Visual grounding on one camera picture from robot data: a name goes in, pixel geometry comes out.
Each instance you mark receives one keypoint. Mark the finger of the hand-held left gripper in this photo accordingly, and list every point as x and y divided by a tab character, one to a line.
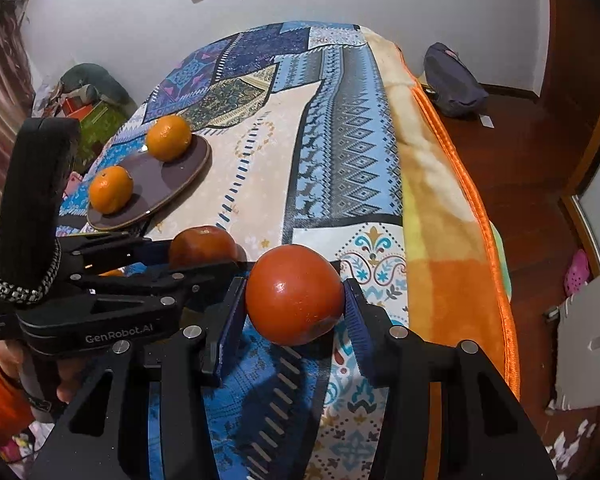
165	287
110	252

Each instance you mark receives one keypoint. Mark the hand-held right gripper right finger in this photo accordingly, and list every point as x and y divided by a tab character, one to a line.
356	332

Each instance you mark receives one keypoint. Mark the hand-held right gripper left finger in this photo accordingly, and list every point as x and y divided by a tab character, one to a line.
230	322

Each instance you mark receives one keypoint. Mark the small red tomato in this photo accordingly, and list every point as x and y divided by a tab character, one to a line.
202	247

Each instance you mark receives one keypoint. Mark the large red tomato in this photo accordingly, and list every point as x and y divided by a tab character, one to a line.
292	295

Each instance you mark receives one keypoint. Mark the person's left forearm orange sleeve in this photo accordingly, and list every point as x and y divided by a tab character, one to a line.
0	400

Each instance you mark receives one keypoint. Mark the person's left hand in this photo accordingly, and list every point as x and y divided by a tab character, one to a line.
69	382

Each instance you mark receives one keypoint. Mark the small orange mandarin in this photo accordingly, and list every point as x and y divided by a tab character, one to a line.
110	190

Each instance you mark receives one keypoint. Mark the striped brown curtain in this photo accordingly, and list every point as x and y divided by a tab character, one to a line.
0	110

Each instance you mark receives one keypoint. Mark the green cloth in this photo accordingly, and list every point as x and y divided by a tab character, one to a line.
100	127

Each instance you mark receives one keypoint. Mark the red box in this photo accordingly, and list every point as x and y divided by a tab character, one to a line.
72	106

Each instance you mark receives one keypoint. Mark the brown round plate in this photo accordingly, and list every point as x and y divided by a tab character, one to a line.
175	180

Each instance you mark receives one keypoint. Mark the grey green plush pillow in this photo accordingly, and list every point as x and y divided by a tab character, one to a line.
97	85

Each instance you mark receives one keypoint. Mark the large orange mandarin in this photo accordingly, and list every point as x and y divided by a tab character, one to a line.
168	137

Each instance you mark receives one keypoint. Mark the yellow blanket with orange edge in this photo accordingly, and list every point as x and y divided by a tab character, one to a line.
445	220

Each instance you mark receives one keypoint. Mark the blue patterned blanket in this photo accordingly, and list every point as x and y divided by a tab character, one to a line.
330	135

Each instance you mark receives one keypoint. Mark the pink clog shoe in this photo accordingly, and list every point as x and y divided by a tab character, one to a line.
577	266

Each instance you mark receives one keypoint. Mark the white foam board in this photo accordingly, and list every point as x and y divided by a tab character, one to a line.
587	350

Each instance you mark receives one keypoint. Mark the white paper slip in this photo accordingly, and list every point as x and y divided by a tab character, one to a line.
486	121

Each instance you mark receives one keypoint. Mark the dark blue bag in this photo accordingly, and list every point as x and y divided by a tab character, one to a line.
452	80

